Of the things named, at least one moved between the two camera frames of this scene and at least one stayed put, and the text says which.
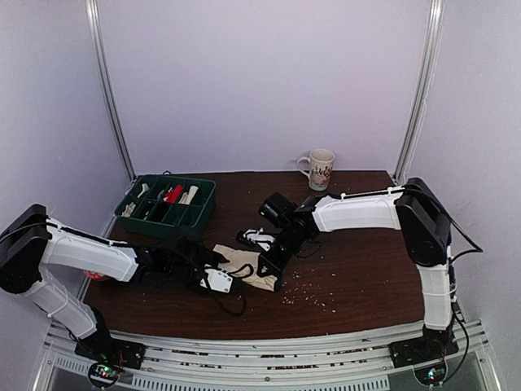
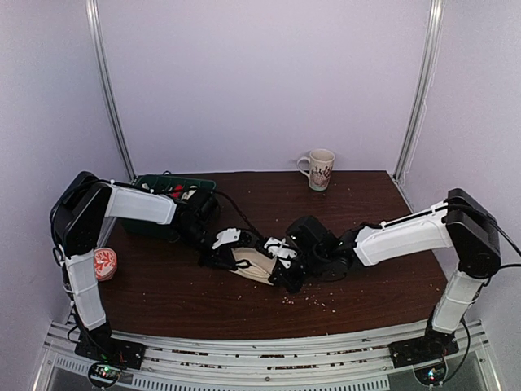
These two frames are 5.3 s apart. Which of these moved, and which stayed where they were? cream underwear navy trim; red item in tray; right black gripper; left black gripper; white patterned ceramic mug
Moved: right black gripper; left black gripper; cream underwear navy trim
Stayed: red item in tray; white patterned ceramic mug
